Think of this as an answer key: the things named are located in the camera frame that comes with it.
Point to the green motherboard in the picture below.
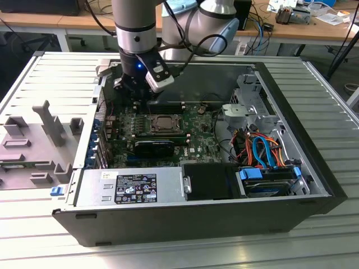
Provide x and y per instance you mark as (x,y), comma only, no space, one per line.
(202,140)

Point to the black tripod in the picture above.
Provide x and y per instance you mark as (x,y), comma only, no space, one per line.
(340,57)

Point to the tall black box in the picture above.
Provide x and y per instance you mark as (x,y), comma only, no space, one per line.
(243,14)

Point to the black graphics card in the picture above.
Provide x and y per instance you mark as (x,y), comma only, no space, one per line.
(154,150)

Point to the RAM slot with white clips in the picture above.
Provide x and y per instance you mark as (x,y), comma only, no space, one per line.
(168,109)
(182,141)
(168,102)
(162,136)

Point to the grey parts rack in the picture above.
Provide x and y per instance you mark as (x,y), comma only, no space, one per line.
(36,131)

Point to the clear plastic bag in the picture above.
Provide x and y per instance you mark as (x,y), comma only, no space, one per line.
(333,16)

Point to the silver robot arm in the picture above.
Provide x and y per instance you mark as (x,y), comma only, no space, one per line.
(134,16)

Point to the silver drive cage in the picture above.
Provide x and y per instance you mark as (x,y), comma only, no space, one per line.
(244,81)

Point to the blue plastic latch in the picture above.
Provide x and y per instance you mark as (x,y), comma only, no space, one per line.
(57,191)

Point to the black flat monitor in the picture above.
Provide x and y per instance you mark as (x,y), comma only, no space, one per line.
(39,7)

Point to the white power strip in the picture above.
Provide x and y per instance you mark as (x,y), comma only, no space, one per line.
(240,49)

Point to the small black box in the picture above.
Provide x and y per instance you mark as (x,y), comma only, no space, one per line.
(267,27)

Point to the silver port block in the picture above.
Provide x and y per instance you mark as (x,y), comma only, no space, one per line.
(108,133)
(110,120)

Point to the blue card clip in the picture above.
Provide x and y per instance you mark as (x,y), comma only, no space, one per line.
(97,123)
(92,149)
(90,162)
(94,137)

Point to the CPU socket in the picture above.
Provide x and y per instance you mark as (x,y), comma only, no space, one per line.
(166,132)

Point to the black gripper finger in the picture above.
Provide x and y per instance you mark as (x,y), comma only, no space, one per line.
(118,84)

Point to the black PC case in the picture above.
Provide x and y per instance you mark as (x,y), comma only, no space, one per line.
(196,224)

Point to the silver CPU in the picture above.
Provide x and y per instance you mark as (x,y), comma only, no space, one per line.
(165,122)

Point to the silver power supply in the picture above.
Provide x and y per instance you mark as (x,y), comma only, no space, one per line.
(89,190)

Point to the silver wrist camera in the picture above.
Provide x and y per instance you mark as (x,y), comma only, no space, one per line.
(162,82)

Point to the green RAM stick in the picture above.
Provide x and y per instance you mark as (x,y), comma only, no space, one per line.
(14,167)

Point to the hard disk with blue carrier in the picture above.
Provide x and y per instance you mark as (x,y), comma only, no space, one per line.
(266,187)

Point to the long wooden desk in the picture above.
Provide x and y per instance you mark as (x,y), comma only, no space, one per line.
(42,21)

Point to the black drive bay cover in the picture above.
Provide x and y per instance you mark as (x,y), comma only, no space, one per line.
(210,182)

